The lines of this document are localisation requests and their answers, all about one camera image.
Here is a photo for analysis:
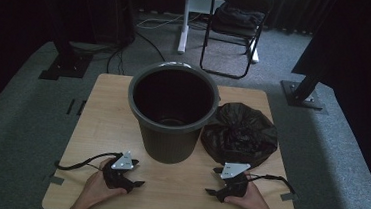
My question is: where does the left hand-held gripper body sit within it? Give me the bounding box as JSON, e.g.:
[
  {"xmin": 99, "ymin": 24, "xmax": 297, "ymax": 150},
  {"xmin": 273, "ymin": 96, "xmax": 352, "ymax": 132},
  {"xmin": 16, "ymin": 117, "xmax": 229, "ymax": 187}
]
[{"xmin": 99, "ymin": 148, "xmax": 138, "ymax": 194}]

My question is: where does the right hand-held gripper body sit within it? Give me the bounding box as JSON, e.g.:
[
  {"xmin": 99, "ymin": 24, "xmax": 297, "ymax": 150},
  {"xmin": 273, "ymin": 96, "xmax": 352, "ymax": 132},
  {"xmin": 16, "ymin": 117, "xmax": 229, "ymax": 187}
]
[{"xmin": 215, "ymin": 161, "xmax": 254, "ymax": 206}]

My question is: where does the dark grey trash bin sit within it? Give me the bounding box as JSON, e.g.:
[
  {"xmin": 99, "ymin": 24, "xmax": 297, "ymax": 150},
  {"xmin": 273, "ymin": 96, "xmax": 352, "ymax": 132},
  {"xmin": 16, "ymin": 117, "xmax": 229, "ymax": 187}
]
[{"xmin": 123, "ymin": 61, "xmax": 222, "ymax": 169}]

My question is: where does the black trash bag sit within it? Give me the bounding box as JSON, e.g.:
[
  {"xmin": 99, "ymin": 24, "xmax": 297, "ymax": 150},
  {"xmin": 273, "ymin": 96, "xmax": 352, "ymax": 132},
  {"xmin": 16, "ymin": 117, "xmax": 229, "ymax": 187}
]
[{"xmin": 198, "ymin": 99, "xmax": 282, "ymax": 171}]

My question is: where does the person's right hand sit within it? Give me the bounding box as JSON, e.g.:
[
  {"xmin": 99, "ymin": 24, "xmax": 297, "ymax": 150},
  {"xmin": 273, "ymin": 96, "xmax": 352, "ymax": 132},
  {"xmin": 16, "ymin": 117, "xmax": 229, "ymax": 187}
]
[{"xmin": 223, "ymin": 171, "xmax": 277, "ymax": 209}]

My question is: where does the person's left hand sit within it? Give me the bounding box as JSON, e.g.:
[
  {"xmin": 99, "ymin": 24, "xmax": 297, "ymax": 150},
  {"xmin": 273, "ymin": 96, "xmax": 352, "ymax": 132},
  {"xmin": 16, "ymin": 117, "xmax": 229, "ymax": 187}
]
[{"xmin": 76, "ymin": 155, "xmax": 130, "ymax": 209}]

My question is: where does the grey tape piece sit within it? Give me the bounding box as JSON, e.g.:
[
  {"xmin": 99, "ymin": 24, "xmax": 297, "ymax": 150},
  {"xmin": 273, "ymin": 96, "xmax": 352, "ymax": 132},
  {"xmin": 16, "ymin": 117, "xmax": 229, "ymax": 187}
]
[
  {"xmin": 49, "ymin": 175, "xmax": 65, "ymax": 186},
  {"xmin": 279, "ymin": 191, "xmax": 297, "ymax": 203}
]

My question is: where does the black tape strip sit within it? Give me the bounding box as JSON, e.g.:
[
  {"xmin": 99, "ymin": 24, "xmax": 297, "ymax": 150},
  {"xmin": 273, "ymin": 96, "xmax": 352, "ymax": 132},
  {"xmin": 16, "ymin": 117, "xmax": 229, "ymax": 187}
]
[
  {"xmin": 65, "ymin": 97, "xmax": 76, "ymax": 116},
  {"xmin": 75, "ymin": 99, "xmax": 88, "ymax": 117}
]

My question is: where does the grey metal stand base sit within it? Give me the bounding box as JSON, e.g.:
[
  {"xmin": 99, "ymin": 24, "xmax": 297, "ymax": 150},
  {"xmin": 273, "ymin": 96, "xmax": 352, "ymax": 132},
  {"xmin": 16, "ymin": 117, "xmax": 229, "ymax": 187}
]
[{"xmin": 278, "ymin": 71, "xmax": 328, "ymax": 112}]

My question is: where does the black stand base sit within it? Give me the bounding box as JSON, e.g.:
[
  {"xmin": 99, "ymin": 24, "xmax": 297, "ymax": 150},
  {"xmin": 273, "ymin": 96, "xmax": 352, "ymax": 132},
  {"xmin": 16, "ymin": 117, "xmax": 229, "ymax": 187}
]
[{"xmin": 38, "ymin": 37, "xmax": 95, "ymax": 84}]

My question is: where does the black folding chair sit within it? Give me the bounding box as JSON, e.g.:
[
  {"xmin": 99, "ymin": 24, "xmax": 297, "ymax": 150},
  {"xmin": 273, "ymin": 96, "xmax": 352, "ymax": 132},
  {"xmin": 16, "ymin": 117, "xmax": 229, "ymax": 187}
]
[{"xmin": 198, "ymin": 0, "xmax": 275, "ymax": 83}]

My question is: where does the dark folded cloth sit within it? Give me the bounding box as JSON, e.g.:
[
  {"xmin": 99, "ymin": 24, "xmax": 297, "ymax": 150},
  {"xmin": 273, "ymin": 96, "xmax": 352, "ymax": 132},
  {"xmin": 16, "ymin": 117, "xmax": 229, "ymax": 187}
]
[{"xmin": 214, "ymin": 1, "xmax": 267, "ymax": 30}]

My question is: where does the black curtain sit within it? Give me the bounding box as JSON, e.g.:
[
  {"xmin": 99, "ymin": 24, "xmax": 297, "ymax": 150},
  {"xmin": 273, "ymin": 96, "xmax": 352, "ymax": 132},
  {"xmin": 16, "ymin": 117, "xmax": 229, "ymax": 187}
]
[
  {"xmin": 0, "ymin": 0, "xmax": 140, "ymax": 136},
  {"xmin": 280, "ymin": 0, "xmax": 371, "ymax": 208}
]

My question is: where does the right hand-held gripper cable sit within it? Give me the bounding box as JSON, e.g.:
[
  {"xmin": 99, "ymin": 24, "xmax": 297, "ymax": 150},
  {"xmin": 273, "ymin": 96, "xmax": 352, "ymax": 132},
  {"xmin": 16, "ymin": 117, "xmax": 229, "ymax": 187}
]
[{"xmin": 248, "ymin": 173, "xmax": 299, "ymax": 197}]

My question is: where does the black floor cable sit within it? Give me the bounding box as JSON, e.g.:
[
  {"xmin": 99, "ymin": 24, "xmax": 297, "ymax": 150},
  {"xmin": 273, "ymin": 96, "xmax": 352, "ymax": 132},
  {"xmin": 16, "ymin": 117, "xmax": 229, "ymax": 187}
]
[{"xmin": 131, "ymin": 29, "xmax": 169, "ymax": 63}]

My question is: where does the white desk frame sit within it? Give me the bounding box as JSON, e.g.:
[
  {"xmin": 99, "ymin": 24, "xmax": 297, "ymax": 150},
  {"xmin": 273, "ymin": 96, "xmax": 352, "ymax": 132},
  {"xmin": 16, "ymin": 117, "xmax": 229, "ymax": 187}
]
[{"xmin": 176, "ymin": 0, "xmax": 265, "ymax": 64}]

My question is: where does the white floor cable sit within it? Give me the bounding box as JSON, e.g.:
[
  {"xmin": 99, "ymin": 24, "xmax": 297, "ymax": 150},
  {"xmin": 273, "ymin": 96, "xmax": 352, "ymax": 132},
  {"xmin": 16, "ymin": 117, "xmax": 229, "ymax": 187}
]
[{"xmin": 134, "ymin": 8, "xmax": 186, "ymax": 32}]

